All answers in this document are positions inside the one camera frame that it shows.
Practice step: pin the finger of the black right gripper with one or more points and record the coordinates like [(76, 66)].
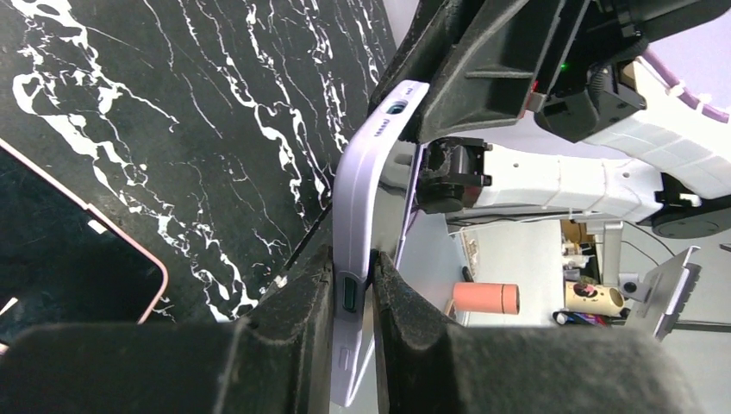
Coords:
[(431, 34)]

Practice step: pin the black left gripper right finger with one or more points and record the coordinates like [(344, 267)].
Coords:
[(427, 363)]

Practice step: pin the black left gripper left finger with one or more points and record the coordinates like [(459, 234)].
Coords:
[(275, 359)]

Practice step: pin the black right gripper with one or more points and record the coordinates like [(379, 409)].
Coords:
[(505, 47)]

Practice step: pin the lavender phone case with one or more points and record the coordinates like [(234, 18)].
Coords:
[(368, 202)]

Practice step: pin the black screen smartphone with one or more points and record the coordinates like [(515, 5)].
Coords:
[(63, 257)]

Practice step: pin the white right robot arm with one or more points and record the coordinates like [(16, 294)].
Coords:
[(666, 167)]

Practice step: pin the pink cylinder in background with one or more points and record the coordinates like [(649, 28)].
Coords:
[(491, 298)]

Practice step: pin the cream printed cup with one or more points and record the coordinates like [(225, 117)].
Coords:
[(593, 299)]

